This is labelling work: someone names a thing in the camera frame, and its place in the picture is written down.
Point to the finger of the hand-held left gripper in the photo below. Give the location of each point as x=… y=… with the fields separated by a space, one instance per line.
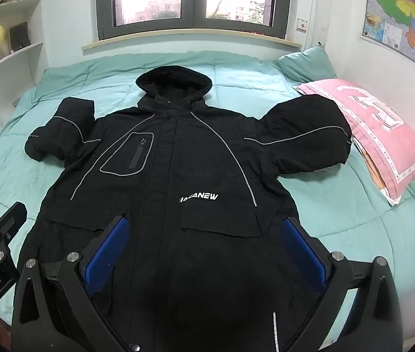
x=11 y=218

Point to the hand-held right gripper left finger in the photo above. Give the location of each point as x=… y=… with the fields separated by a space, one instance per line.
x=104 y=253

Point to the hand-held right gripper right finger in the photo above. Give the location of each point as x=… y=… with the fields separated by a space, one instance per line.
x=303 y=253

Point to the black hooded jacket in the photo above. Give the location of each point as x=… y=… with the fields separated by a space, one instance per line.
x=193 y=176

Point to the teal quilted comforter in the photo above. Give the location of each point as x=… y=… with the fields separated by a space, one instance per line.
x=339 y=205

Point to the pink printed pillow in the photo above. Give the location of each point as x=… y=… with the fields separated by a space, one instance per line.
x=380 y=132

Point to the white bookshelf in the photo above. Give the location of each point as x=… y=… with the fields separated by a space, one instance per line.
x=16 y=55

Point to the dark box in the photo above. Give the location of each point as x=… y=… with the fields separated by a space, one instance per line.
x=18 y=36

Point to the teal pillow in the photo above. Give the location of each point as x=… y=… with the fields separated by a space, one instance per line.
x=304 y=64

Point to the cream window sill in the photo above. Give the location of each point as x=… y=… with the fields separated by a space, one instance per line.
x=189 y=42

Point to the grey framed window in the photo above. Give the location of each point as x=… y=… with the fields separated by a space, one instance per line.
x=194 y=2

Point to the white wall switch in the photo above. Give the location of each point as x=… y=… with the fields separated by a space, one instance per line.
x=302 y=25

